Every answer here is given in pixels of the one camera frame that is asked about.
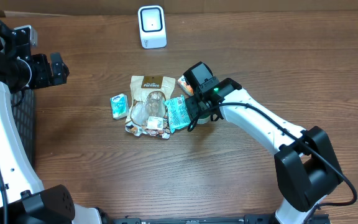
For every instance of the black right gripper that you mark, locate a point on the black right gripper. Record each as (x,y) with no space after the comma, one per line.
(196,110)

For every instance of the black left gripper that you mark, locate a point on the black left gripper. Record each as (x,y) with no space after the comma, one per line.
(46,75)

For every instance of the green lid jar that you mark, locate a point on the green lid jar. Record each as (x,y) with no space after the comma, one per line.
(203,119)

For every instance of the teal snack packet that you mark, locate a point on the teal snack packet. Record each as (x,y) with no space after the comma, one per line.
(178,116)

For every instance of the orange packet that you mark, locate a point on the orange packet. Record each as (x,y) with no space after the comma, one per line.
(184,86)

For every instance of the brown beige snack pouch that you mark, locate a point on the brown beige snack pouch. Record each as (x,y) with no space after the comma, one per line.
(148,113)

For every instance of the small teal tissue pack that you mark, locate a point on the small teal tissue pack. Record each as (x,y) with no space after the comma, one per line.
(119,106)

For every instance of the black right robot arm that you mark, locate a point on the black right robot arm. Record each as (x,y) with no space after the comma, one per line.
(306,165)

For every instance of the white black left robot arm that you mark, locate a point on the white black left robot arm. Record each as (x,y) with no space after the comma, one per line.
(23,197)

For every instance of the grey plastic mesh basket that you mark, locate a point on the grey plastic mesh basket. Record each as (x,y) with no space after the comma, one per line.
(23,109)

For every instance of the cardboard backdrop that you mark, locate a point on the cardboard backdrop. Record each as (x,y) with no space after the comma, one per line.
(117,7)

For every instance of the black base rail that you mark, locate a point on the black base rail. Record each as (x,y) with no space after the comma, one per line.
(197,220)

